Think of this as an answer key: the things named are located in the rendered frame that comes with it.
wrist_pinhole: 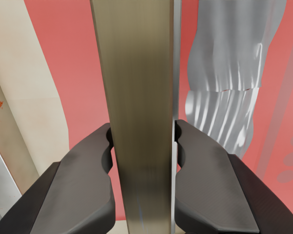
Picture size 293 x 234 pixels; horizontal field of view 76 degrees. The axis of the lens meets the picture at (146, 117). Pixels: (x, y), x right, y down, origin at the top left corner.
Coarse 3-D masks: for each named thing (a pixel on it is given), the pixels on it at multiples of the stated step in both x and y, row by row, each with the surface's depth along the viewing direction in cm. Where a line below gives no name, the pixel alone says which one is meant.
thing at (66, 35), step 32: (32, 0) 15; (64, 0) 15; (192, 0) 15; (288, 0) 15; (64, 32) 16; (192, 32) 16; (288, 32) 16; (64, 64) 17; (96, 64) 17; (64, 96) 19
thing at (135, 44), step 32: (96, 0) 6; (128, 0) 6; (160, 0) 6; (96, 32) 7; (128, 32) 7; (160, 32) 7; (128, 64) 7; (160, 64) 7; (128, 96) 8; (160, 96) 8; (128, 128) 8; (160, 128) 8; (128, 160) 9; (160, 160) 9; (128, 192) 10; (160, 192) 10; (128, 224) 12; (160, 224) 12
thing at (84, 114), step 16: (80, 96) 19; (96, 96) 19; (272, 96) 19; (64, 112) 20; (80, 112) 20; (96, 112) 20; (256, 112) 20; (80, 128) 21; (96, 128) 21; (256, 128) 21; (256, 144) 22; (112, 176) 24; (288, 192) 26; (288, 208) 27
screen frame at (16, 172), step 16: (0, 96) 18; (0, 112) 18; (0, 128) 18; (16, 128) 20; (0, 144) 18; (16, 144) 20; (0, 160) 18; (16, 160) 20; (32, 160) 23; (0, 176) 19; (16, 176) 20; (32, 176) 23; (0, 192) 20; (16, 192) 20; (0, 208) 22
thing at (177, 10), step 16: (176, 0) 12; (176, 16) 12; (176, 32) 13; (176, 48) 13; (176, 64) 14; (176, 80) 14; (176, 96) 15; (176, 112) 15; (176, 144) 17; (176, 160) 18
